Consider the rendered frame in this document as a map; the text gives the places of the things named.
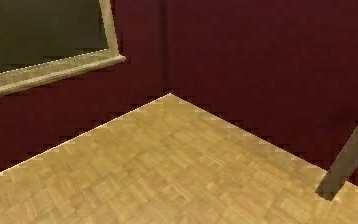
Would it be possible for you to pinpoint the brown wooden furniture leg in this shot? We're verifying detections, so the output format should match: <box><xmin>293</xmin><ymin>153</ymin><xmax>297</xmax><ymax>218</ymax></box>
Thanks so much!
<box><xmin>315</xmin><ymin>105</ymin><xmax>358</xmax><ymax>202</ymax></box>

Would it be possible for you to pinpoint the beige framed window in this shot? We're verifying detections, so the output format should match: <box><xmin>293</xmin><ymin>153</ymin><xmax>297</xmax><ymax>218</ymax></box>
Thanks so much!
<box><xmin>0</xmin><ymin>0</ymin><xmax>127</xmax><ymax>101</ymax></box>

